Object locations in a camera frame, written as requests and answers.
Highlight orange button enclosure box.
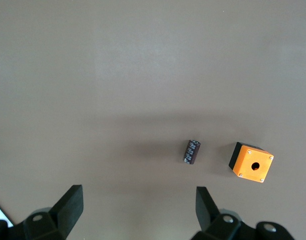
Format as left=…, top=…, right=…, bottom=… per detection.
left=228, top=141, right=275, bottom=185

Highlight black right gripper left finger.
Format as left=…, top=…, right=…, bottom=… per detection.
left=12, top=184, right=84, bottom=240

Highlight black cylindrical capacitor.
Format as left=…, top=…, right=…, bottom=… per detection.
left=182, top=139, right=202, bottom=166

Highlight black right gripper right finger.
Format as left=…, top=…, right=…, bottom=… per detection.
left=192, top=186, right=242, bottom=240

